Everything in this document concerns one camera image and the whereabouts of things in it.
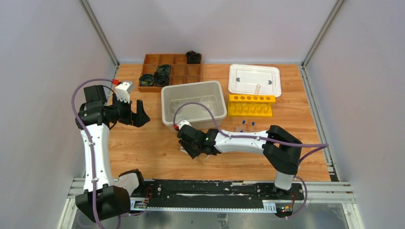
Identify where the white plastic bin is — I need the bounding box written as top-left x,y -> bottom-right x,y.
161,81 -> 227,131

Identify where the white bin lid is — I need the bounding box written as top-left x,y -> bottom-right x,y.
228,64 -> 282,98

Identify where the clear test tube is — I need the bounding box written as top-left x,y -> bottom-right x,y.
254,84 -> 261,95

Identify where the small clear glass jar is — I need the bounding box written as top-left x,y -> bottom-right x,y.
170,100 -> 180,114

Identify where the clear glass beaker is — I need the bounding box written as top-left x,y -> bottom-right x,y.
199,96 -> 216,113

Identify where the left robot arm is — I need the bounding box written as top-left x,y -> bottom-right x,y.
75,81 -> 150,223

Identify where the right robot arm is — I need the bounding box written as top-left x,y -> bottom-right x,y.
177,125 -> 302,199

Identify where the black round lens part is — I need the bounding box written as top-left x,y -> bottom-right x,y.
156,64 -> 171,75
139,73 -> 155,87
185,51 -> 202,64
154,72 -> 170,87

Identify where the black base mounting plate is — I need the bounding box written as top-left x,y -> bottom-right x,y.
130,179 -> 304,209

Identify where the clear acrylic tube rack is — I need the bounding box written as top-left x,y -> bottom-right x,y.
235,122 -> 256,133

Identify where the yellow test tube rack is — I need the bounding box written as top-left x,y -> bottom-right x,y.
227,94 -> 276,117

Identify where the wooden compartment tray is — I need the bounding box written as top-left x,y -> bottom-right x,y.
138,53 -> 203,93

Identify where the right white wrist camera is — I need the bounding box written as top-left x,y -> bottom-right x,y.
173,120 -> 191,131

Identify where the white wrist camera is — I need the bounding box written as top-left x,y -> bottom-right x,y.
115,81 -> 135,104
173,120 -> 191,131

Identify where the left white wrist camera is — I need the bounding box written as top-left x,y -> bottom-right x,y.
115,81 -> 135,104

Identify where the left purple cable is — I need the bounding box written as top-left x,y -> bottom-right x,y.
71,78 -> 122,229

